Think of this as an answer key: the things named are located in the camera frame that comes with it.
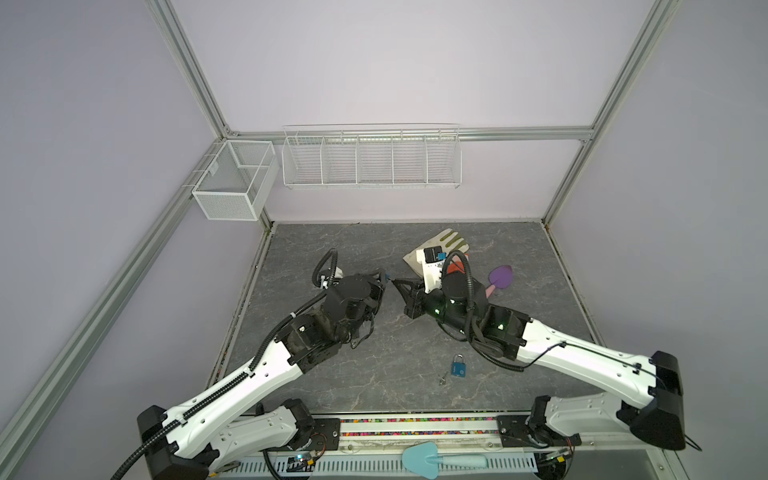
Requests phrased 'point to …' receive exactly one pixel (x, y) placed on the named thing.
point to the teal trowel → (424, 459)
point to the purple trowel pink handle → (501, 277)
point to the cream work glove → (449, 240)
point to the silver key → (443, 378)
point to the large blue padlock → (459, 368)
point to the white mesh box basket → (240, 177)
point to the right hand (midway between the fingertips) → (394, 285)
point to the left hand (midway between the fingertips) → (390, 276)
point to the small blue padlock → (387, 276)
